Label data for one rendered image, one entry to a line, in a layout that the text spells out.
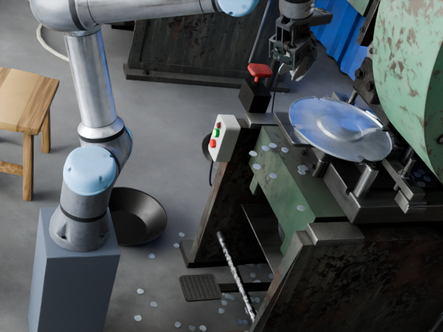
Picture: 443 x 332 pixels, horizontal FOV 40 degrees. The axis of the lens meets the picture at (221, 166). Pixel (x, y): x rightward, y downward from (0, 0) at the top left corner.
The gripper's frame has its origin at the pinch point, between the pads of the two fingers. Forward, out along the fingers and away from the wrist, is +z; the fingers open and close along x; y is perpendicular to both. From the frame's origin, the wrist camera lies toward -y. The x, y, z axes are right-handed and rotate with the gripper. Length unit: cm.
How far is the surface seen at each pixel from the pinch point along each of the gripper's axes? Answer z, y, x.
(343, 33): 145, -180, -87
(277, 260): 62, 14, 6
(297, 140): 14.8, 6.4, 5.2
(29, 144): 53, 35, -85
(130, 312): 78, 51, -25
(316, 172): 29.1, 2.0, 9.1
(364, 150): 20.6, -5.5, 18.0
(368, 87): 6.4, -12.4, 12.8
